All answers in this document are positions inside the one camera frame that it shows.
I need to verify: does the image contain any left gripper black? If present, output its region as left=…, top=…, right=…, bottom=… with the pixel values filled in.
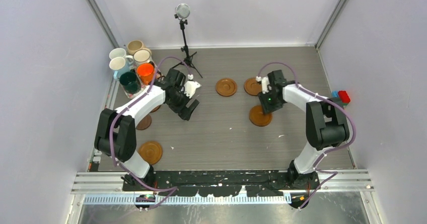
left=166, top=87, right=198, bottom=120

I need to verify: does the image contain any matte brown wooden coaster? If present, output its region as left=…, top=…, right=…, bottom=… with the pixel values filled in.
left=151, top=105, right=161, bottom=113

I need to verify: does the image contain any orange-brown wooden coaster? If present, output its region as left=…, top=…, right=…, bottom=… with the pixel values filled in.
left=249, top=105, right=272, bottom=127

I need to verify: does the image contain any light brown wooden coaster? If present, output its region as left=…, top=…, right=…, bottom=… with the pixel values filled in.
left=244, top=78, right=262, bottom=96

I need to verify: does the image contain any floral serving tray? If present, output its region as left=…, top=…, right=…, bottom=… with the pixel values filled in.
left=119, top=62, right=163, bottom=99

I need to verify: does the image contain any dark walnut small coaster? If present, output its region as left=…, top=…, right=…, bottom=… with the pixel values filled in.
left=135, top=115, right=152, bottom=130

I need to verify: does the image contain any glossy brown wooden coaster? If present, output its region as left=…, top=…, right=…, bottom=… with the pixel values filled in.
left=215, top=78, right=238, bottom=97

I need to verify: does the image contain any small orange-brown coaster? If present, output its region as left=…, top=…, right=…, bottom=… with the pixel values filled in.
left=137, top=141, right=163, bottom=165

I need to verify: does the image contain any beige mug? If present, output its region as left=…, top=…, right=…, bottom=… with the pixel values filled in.
left=127, top=40, right=145, bottom=55

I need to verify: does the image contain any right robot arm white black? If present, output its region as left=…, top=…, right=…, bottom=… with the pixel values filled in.
left=255, top=70, right=350, bottom=189

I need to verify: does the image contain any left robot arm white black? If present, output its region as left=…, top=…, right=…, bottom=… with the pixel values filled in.
left=94, top=69, right=201, bottom=191

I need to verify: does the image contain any orange mug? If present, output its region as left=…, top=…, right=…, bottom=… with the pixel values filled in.
left=136, top=63, right=162, bottom=86

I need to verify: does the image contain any dark green mug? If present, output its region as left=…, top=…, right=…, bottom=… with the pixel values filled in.
left=119, top=71, right=141, bottom=94

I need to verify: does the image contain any cream brown-rim mug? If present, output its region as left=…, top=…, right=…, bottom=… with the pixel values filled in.
left=133, top=48, right=153, bottom=65

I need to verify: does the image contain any light blue white mug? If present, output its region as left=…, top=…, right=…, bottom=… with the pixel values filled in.
left=109, top=55, right=134, bottom=81

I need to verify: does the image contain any colourful toy brick stack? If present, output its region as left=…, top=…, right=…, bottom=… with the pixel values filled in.
left=331, top=90, right=351, bottom=108

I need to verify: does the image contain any microphone on black tripod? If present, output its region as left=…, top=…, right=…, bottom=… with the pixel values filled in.
left=174, top=3, right=203, bottom=78

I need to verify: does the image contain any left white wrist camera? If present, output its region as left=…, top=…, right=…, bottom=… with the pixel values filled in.
left=183, top=81, right=201, bottom=99

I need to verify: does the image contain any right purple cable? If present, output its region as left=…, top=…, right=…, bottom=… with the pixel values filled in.
left=257, top=61, right=357, bottom=211

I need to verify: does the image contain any purple cable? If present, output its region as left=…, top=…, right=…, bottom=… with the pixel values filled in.
left=109, top=56, right=194, bottom=211
left=257, top=61, right=357, bottom=211

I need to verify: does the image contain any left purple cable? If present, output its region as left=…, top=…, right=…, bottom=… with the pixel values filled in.
left=109, top=56, right=194, bottom=211

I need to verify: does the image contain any aluminium frame rail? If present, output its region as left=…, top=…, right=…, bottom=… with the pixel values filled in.
left=71, top=169, right=374, bottom=207

